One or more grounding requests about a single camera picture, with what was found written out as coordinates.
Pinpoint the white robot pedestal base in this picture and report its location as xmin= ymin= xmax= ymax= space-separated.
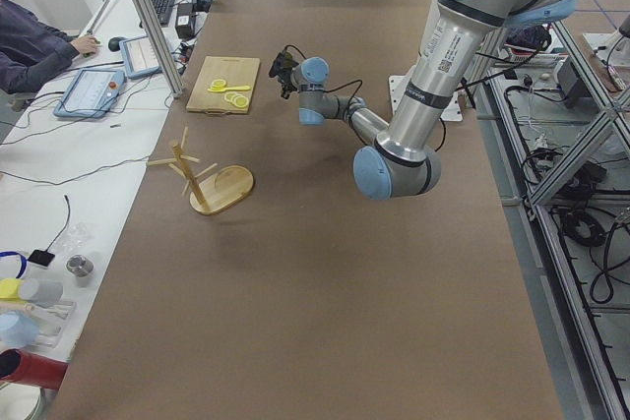
xmin=388 ymin=74 xmax=464 ymax=122

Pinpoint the red cylinder bottle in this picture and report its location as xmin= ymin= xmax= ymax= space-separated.
xmin=1 ymin=349 xmax=68 ymax=390

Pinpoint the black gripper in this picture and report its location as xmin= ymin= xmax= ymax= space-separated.
xmin=277 ymin=70 xmax=298 ymax=99

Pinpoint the light blue cup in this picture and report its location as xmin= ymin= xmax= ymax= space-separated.
xmin=1 ymin=311 xmax=39 ymax=348

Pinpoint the yellow cup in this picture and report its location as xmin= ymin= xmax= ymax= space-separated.
xmin=0 ymin=278 xmax=23 ymax=300

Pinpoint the black computer mouse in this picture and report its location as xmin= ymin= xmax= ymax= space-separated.
xmin=107 ymin=36 xmax=126 ymax=52

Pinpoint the black power adapter box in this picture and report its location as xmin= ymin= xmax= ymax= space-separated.
xmin=175 ymin=2 xmax=196 ymax=39

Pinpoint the blue teach pendant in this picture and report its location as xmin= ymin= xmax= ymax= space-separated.
xmin=53 ymin=68 xmax=126 ymax=119
xmin=119 ymin=35 xmax=161 ymax=80

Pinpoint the grey cup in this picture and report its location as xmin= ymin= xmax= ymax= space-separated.
xmin=18 ymin=278 xmax=63 ymax=307

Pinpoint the bamboo cutting board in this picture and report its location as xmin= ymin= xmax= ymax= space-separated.
xmin=186 ymin=56 xmax=260 ymax=115

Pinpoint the person in dark sweater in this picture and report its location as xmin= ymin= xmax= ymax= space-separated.
xmin=1 ymin=0 xmax=98 ymax=94

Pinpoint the wooden mug tree rack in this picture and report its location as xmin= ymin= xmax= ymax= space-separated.
xmin=147 ymin=126 xmax=255 ymax=215

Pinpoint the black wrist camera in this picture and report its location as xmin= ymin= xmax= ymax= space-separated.
xmin=269 ymin=49 xmax=298 ymax=81

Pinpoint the far blue teach pendant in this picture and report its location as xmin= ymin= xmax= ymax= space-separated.
xmin=119 ymin=35 xmax=161 ymax=80

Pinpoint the small black square pad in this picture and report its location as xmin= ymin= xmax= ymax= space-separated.
xmin=27 ymin=249 xmax=55 ymax=268

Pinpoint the lemon slice top right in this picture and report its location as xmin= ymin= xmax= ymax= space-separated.
xmin=209 ymin=79 xmax=227 ymax=91

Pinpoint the near blue teach pendant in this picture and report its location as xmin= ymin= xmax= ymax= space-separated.
xmin=53 ymin=68 xmax=126 ymax=119

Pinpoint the aluminium frame post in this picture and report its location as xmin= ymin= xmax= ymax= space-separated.
xmin=132 ymin=0 xmax=183 ymax=98

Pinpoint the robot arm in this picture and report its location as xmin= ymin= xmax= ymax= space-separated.
xmin=269 ymin=0 xmax=577 ymax=200

